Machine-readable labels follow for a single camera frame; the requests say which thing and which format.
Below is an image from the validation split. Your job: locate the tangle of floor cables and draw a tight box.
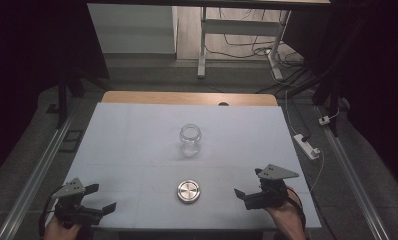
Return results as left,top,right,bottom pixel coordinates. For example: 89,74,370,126
205,7,309,69

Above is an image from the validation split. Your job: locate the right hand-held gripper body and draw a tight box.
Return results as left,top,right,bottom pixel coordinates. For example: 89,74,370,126
244,163,301,211

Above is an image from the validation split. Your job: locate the aluminium floor rail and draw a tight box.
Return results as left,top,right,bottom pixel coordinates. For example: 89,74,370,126
315,106,392,240
0,106,79,240

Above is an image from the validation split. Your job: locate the black rectangular floor bracket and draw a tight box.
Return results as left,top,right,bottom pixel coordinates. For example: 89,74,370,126
59,129,85,154

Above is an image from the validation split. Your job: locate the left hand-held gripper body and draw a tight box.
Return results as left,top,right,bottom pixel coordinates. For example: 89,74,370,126
51,177,105,230

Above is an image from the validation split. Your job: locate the clear glass jar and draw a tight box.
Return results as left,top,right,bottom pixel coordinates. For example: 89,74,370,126
178,123,203,159

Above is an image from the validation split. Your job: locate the white power strip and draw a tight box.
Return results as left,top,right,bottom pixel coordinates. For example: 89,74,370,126
293,133,322,161

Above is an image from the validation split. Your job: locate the person's left hand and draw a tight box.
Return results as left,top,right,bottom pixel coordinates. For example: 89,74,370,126
42,215,84,240

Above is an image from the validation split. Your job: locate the round silver metal lid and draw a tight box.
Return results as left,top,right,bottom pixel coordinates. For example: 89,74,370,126
176,179,202,205

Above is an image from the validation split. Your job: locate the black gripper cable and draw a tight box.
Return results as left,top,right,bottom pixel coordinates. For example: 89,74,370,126
286,185,308,232
38,190,64,238

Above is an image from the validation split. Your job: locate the thin white cable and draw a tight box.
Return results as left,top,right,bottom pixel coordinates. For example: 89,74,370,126
308,148,326,194

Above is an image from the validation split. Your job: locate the black metal stand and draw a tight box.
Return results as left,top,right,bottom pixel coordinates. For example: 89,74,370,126
46,64,112,130
280,64,352,138

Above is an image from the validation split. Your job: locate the white table cover board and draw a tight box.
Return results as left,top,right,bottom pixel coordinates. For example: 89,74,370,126
50,102,323,232

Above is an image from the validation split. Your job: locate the person's right hand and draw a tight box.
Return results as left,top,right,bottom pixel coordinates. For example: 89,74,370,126
264,186,308,240

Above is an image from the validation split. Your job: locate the wooden table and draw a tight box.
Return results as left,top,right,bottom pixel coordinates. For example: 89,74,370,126
101,90,279,107

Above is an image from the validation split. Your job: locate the white desk frame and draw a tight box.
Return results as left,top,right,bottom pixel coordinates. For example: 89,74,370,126
196,6,292,81

